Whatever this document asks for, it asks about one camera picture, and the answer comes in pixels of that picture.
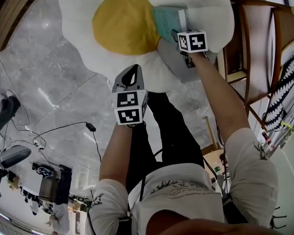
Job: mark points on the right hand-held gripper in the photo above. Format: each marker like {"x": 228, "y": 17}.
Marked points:
{"x": 193, "y": 41}

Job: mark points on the person's right forearm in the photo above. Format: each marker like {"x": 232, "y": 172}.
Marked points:
{"x": 218, "y": 94}

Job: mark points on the white fried-egg shaped cushion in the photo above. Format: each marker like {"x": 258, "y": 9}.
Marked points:
{"x": 78, "y": 21}

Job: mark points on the green bottle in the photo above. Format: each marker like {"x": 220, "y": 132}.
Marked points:
{"x": 218, "y": 169}

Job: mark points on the wooden shelf rack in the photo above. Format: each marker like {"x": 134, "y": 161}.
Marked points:
{"x": 256, "y": 33}

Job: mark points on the teal book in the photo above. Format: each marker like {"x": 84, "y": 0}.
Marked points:
{"x": 165, "y": 21}

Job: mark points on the wooden slatted platform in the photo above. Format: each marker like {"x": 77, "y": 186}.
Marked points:
{"x": 9, "y": 8}

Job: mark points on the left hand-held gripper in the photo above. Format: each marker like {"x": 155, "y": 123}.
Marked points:
{"x": 128, "y": 106}

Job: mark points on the person's chin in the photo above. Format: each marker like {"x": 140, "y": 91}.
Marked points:
{"x": 210, "y": 226}

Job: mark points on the person's left forearm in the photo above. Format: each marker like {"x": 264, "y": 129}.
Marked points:
{"x": 117, "y": 155}

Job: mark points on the person's white printed t-shirt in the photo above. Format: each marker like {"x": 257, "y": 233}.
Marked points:
{"x": 186, "y": 199}

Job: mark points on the person's black trousers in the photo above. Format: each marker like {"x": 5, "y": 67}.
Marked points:
{"x": 166, "y": 131}

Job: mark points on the grey cushion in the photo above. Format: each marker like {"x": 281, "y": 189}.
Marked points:
{"x": 171, "y": 60}

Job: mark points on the grey swivel chair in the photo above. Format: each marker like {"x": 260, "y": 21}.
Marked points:
{"x": 14, "y": 155}

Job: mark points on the magazine with yellow-green edge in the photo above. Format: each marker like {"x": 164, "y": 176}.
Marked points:
{"x": 291, "y": 128}

